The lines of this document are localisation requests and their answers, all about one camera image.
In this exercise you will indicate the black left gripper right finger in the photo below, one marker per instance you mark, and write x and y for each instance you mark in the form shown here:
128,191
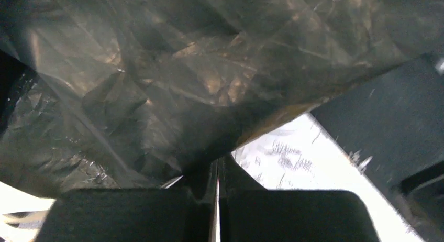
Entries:
250,212

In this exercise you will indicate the cream satin ribbon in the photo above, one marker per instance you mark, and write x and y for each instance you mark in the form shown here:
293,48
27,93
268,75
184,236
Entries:
23,220

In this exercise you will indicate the floral patterned table cloth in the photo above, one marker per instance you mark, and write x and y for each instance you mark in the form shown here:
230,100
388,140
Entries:
297,156

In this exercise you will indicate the black wrapping paper sheet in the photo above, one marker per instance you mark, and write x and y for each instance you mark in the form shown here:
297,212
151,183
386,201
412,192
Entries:
135,93

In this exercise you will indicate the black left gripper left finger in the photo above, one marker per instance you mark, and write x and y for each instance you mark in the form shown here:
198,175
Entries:
183,212

